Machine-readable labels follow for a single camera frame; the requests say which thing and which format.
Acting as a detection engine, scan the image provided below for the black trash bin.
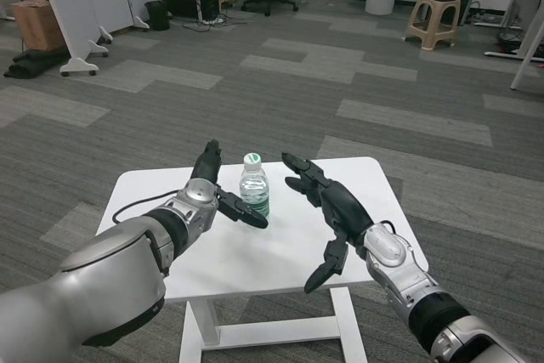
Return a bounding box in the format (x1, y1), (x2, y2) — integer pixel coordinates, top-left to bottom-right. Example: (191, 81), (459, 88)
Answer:
(144, 0), (171, 31)

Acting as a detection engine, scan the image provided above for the black bag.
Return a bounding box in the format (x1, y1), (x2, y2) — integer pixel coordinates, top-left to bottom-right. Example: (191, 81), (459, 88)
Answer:
(3, 47), (71, 80)

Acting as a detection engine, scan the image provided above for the white power strip with cables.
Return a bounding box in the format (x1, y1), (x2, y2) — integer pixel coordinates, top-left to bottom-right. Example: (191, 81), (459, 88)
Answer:
(182, 14), (239, 33)

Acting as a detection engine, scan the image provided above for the brown cardboard box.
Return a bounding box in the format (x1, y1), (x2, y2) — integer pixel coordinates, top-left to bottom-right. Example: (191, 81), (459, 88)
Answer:
(10, 0), (67, 53)

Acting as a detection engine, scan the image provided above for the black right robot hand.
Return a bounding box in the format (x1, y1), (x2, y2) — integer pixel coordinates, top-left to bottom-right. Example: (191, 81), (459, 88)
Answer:
(280, 152), (374, 295)

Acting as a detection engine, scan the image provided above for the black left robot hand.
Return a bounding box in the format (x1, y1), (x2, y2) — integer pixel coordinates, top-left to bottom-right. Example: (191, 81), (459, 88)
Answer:
(190, 139), (269, 230)

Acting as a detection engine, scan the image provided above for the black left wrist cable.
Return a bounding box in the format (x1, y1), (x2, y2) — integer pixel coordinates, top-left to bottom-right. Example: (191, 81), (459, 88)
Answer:
(111, 189), (188, 224)

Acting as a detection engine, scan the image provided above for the beige plastic stool brown seat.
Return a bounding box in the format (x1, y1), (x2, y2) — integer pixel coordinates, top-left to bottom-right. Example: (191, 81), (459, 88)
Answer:
(403, 0), (462, 50)

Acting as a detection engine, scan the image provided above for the clear water bottle green label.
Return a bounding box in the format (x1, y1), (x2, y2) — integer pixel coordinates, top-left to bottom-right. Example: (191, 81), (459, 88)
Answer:
(238, 152), (271, 218)

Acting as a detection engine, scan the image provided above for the white standing desk frame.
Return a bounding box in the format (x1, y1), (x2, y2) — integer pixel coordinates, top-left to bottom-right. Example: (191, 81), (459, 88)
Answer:
(484, 0), (544, 91)

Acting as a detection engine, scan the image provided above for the small white table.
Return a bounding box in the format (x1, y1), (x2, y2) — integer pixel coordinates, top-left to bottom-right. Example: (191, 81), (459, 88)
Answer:
(96, 156), (429, 363)

